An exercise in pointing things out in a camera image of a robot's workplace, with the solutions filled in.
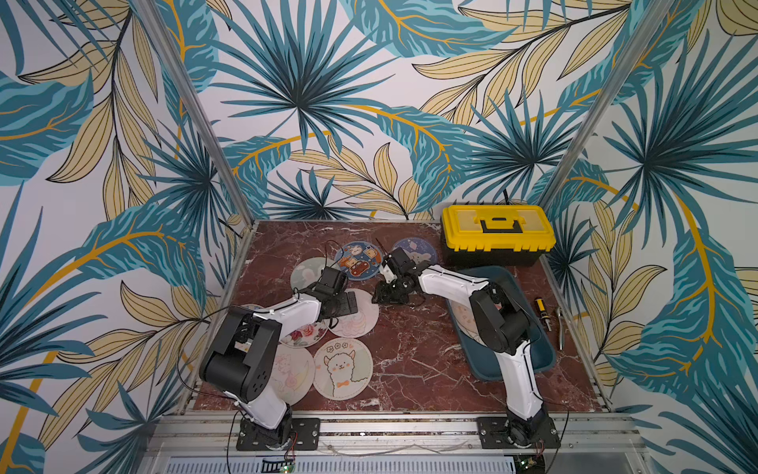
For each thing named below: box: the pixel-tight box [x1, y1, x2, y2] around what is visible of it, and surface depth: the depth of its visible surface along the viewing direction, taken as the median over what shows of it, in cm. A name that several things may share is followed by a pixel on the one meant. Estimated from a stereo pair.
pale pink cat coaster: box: [267, 345, 316, 406], surface depth 85 cm
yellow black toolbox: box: [440, 204, 557, 267], surface depth 97 cm
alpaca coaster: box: [312, 337, 374, 401], surface depth 85 cm
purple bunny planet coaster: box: [392, 237, 439, 265], surface depth 115 cm
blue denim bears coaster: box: [335, 240, 383, 282], surface depth 109 cm
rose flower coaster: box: [279, 320, 328, 348], surface depth 92 cm
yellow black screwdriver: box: [534, 297, 552, 332], surface depth 97 cm
